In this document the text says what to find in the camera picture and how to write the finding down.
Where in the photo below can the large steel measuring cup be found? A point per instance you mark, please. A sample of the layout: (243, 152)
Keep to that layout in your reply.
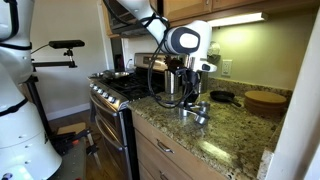
(202, 119)

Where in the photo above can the black camera stand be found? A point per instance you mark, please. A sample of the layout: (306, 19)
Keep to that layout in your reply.
(50, 63)

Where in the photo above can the medium steel measuring cup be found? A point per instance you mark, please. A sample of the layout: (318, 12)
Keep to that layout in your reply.
(204, 106)

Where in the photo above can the stainless gas stove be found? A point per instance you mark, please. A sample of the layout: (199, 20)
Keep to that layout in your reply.
(113, 100)

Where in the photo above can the large perforated steel utensil holder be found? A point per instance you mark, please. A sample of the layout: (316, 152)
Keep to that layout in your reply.
(170, 83)

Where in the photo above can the steel frying pan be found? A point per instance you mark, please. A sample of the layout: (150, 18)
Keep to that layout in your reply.
(116, 74)

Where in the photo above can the black red hand tool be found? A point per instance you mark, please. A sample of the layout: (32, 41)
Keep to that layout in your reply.
(78, 140)

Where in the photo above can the white wall outlet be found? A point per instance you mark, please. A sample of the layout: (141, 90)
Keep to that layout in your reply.
(227, 67)

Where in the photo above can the steel range hood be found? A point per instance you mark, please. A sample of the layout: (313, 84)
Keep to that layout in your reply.
(123, 23)

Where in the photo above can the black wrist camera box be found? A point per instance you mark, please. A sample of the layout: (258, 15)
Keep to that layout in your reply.
(179, 70)

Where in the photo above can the small perforated steel utensil holder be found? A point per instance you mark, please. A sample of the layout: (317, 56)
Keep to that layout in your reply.
(204, 83)

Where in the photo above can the black cast iron skillet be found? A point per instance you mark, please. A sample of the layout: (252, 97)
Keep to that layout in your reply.
(221, 96)

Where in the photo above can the base cabinet with drawers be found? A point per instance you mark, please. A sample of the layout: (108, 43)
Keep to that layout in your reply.
(166, 163)

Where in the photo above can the wooden upper cabinets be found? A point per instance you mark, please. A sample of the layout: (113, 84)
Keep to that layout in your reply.
(233, 6)

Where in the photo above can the black stereo camera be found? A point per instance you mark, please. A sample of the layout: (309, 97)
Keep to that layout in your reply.
(66, 44)

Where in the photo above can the white perforated robot table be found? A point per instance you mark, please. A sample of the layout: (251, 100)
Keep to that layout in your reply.
(71, 163)

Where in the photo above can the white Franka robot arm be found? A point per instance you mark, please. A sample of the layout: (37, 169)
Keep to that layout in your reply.
(205, 33)

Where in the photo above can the flat cardboard piece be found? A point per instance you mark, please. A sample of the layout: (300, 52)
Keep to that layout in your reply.
(71, 128)

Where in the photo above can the under-cabinet strip light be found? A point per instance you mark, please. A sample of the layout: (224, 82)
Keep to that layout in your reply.
(238, 19)

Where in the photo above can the white door panel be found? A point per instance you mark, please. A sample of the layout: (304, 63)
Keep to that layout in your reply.
(293, 116)

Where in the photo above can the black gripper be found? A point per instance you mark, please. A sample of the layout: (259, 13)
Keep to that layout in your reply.
(191, 81)

